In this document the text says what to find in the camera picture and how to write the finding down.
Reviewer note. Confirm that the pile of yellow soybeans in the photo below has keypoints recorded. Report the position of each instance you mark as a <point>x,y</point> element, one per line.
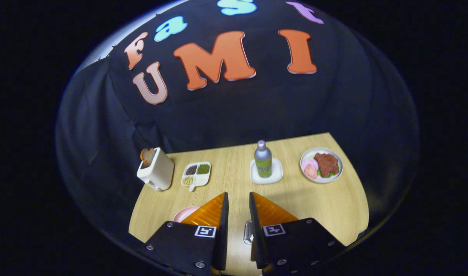
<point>188,180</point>

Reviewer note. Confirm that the white toaster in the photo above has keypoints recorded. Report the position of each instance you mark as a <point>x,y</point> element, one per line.
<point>159,172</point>

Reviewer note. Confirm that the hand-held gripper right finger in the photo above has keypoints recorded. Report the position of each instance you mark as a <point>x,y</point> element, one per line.
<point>256,230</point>

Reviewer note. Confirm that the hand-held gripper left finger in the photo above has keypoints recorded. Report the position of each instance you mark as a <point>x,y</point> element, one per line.
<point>222,230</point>

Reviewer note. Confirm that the green lettuce leaf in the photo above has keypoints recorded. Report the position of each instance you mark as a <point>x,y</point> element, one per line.
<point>320,174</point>

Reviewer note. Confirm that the toasted bread slice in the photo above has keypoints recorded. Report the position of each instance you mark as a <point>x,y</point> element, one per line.
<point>151,152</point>
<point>144,155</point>

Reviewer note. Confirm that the pile of green beans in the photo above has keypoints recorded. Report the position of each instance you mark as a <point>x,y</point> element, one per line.
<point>203,168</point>

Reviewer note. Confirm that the brown fried meat piece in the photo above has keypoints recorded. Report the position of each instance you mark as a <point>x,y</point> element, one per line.
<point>326,164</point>

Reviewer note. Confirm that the pink ham slices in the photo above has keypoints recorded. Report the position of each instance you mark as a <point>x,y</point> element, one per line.
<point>310,168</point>

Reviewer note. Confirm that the pink round plate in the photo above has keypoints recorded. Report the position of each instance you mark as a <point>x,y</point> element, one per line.
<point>184,214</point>

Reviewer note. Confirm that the green label drink bottle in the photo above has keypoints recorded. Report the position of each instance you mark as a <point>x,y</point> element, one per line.
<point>263,163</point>

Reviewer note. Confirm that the white plate of food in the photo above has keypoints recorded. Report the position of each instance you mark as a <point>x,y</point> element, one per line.
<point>339,165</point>

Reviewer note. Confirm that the pile of dark red beans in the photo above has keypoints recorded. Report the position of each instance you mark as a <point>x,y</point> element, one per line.
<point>191,170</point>

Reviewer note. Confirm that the small white square tray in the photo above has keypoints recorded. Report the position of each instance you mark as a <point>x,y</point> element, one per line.
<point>278,174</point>

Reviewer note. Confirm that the white divided dish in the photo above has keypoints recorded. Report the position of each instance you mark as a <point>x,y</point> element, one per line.
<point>199,179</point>

